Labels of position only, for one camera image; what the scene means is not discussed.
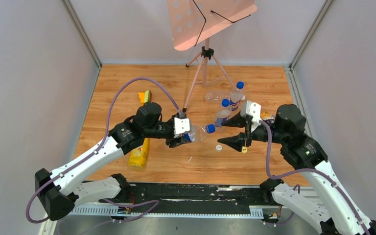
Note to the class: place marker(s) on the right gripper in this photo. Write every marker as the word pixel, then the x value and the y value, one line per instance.
pixel 235 141

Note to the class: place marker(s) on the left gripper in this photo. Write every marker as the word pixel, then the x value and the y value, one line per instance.
pixel 176 139

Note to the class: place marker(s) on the pepsi bottle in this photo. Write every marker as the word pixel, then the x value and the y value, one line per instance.
pixel 223 112
pixel 197 133
pixel 237 95

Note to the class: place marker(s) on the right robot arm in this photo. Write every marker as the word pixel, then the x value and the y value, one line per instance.
pixel 338 214

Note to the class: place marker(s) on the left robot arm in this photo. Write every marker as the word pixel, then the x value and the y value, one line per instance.
pixel 62 189

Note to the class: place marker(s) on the orange dark label bottle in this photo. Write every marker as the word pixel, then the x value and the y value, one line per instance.
pixel 266 116

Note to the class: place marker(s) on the yellow juice bottle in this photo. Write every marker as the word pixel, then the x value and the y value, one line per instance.
pixel 138 156

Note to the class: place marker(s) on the clear bottle white cap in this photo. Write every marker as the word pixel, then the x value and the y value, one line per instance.
pixel 214 96

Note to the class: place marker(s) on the yellow green toy block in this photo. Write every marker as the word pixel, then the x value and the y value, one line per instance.
pixel 145 97

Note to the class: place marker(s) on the pink music stand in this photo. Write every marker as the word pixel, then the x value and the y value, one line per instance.
pixel 196 21

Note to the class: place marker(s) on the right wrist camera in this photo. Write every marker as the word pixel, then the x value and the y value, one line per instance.
pixel 251 111

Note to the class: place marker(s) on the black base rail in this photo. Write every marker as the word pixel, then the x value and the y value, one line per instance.
pixel 207 201

